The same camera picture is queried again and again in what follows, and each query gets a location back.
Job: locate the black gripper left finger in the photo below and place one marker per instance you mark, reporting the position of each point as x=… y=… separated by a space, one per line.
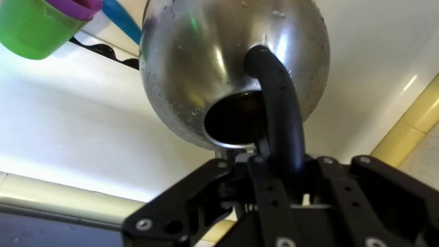
x=183 y=207

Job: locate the green cup with purple rim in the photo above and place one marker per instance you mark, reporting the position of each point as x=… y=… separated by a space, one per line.
x=32 y=28

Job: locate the white kitchen sink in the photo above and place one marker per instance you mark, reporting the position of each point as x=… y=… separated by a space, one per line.
x=69 y=128

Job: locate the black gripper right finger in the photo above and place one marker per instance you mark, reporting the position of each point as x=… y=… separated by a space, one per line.
x=393 y=207

